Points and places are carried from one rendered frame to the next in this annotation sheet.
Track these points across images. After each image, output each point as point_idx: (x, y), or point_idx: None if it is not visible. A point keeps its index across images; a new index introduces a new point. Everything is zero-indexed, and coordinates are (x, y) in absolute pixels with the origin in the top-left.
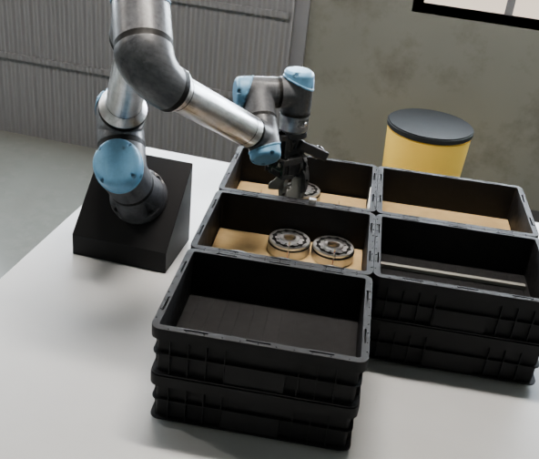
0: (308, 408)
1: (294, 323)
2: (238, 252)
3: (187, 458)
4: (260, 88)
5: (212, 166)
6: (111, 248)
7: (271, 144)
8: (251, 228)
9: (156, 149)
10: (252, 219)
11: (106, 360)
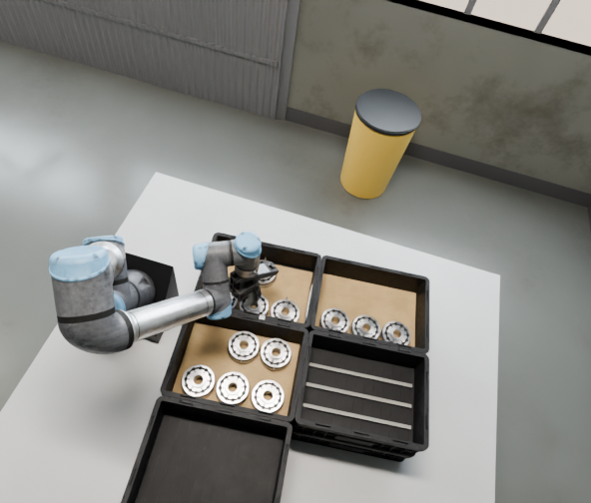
0: None
1: (236, 446)
2: (196, 399)
3: None
4: (213, 261)
5: (206, 197)
6: None
7: (222, 312)
8: (218, 324)
9: (163, 176)
10: (218, 321)
11: (109, 450)
